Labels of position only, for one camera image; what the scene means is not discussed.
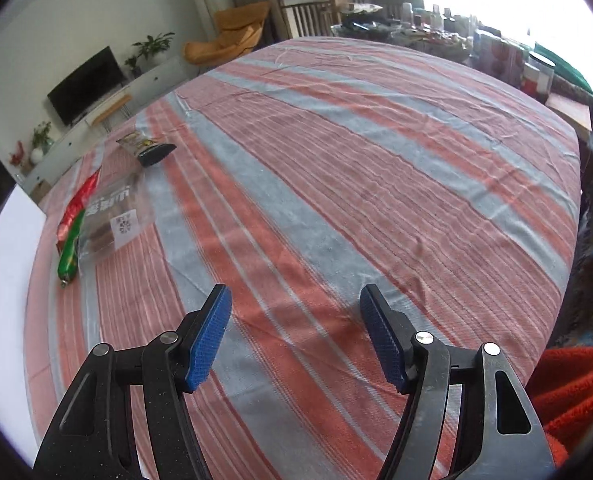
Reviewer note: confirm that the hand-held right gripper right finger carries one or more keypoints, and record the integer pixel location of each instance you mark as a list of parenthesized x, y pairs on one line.
[(381, 340)]

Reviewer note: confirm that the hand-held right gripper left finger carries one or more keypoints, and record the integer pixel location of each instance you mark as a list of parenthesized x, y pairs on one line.
[(209, 340)]

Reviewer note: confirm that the clear bag of brown cakes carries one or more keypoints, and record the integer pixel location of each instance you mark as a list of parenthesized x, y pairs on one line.
[(121, 220)]

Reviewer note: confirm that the green sausage stick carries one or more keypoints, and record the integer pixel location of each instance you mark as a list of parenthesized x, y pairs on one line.
[(69, 260)]

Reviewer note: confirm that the red and grey striped cloth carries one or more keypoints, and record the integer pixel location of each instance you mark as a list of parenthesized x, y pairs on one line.
[(351, 160)]

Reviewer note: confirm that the red snack packet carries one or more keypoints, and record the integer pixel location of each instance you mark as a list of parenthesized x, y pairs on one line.
[(79, 200)]

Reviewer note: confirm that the long thin snack stick packet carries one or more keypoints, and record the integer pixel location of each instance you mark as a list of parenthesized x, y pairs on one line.
[(154, 152)]

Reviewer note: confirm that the red fleece blanket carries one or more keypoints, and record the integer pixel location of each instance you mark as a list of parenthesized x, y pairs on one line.
[(571, 390)]

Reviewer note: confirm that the round white vase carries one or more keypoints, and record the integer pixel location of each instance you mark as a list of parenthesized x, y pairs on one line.
[(36, 155)]

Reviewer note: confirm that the wooden stool with metal legs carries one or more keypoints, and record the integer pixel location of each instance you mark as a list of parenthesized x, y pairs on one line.
[(109, 105)]

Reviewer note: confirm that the white television cabinet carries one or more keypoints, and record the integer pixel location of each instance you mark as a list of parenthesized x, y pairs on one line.
[(151, 85)]

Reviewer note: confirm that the leafy green potted plant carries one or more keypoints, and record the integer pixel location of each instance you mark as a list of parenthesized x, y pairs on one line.
[(41, 132)]

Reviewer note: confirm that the red flowers in vase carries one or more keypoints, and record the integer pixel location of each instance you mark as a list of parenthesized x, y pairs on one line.
[(17, 152)]

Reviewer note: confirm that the black television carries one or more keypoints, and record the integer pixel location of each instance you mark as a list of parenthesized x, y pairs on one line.
[(86, 87)]

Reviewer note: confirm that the small potted plant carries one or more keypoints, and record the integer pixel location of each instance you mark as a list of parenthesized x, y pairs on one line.
[(132, 65)]

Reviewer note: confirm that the small wooden side table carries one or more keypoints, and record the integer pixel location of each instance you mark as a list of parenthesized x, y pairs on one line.
[(574, 110)]

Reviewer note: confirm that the large potted plant white pot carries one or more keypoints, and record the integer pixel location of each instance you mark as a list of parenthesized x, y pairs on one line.
[(151, 45)]

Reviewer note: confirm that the row of cluttered household goods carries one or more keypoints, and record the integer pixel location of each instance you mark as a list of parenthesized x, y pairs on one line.
[(476, 45)]

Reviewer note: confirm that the orange lounge chair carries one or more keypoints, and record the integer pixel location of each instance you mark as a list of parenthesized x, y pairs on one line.
[(231, 30)]

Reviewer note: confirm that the dark wooden chair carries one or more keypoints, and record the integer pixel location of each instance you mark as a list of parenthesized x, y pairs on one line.
[(304, 15)]

